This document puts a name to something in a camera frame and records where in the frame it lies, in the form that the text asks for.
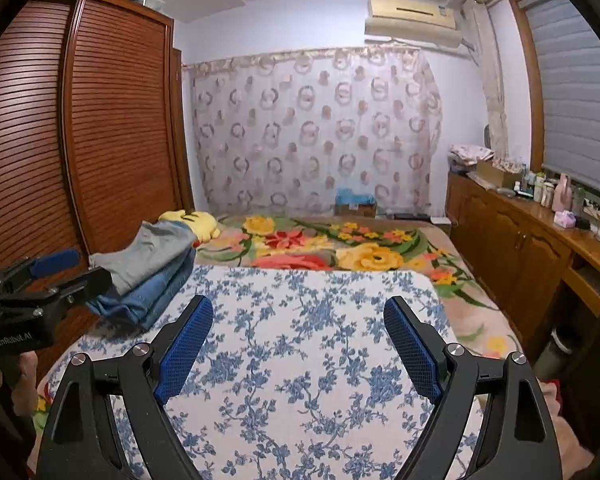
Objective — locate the person's leg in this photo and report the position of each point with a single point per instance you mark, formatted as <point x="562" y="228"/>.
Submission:
<point x="565" y="430"/>

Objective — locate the person's left hand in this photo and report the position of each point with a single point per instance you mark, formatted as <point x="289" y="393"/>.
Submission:
<point x="28" y="377"/>

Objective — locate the wooden side cabinet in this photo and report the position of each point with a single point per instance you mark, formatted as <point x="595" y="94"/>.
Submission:
<point x="505" y="235"/>

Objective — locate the grey window blind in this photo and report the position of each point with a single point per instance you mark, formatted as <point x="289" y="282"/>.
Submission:
<point x="575" y="100"/>

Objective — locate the grey waste bin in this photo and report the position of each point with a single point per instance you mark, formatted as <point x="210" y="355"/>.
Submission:
<point x="555" y="352"/>

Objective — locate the wooden louvered wardrobe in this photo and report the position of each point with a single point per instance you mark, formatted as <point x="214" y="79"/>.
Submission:
<point x="95" y="135"/>

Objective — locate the storage box on wardrobe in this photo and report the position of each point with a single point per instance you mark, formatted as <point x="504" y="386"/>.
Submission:
<point x="147" y="1"/>

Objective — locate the folded blue jeans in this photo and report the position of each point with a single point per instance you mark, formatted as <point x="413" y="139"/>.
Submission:
<point x="145" y="300"/>

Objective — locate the row of small bottles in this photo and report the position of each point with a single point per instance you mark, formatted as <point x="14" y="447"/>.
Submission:
<point x="535" y="187"/>

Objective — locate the stack of printed cloth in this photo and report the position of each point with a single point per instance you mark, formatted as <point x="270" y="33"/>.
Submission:
<point x="470" y="152"/>

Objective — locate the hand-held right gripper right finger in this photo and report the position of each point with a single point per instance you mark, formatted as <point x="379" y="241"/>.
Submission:
<point x="412" y="345"/>

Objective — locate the blue floral bed sheet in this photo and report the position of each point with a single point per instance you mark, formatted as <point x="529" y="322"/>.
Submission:
<point x="300" y="340"/>

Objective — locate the white lace window curtain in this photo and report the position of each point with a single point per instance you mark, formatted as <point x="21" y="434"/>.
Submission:
<point x="490" y="80"/>

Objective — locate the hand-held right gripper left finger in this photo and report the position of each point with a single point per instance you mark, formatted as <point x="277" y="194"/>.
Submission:
<point x="185" y="345"/>

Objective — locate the grey pants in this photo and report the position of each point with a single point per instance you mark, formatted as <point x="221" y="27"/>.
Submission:
<point x="140" y="255"/>

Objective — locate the colourful flower blanket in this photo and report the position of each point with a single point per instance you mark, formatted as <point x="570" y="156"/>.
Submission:
<point x="360" y="250"/>

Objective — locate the pink tissue pack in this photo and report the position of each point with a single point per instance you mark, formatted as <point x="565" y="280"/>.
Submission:
<point x="565" y="220"/>

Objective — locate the person's left forearm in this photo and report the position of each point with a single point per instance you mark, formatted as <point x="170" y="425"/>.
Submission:
<point x="0" y="430"/>

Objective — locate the beige air conditioner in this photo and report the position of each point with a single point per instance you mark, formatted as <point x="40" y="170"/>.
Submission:
<point x="410" y="20"/>

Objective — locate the open cardboard box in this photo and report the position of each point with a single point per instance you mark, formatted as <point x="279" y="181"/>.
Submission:
<point x="497" y="172"/>

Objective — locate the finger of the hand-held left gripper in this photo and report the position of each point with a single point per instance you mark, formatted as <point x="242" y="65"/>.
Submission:
<point x="80" y="287"/>
<point x="55" y="261"/>

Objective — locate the cardboard box with blue cloth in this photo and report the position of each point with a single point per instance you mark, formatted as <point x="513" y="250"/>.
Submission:
<point x="355" y="202"/>

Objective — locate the yellow plush toy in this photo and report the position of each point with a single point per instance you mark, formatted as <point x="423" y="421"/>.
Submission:
<point x="195" y="222"/>

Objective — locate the small white device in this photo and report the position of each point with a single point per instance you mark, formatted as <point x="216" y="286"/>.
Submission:
<point x="440" y="220"/>

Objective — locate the pink bottle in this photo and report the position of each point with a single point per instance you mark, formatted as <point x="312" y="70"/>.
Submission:
<point x="561" y="195"/>

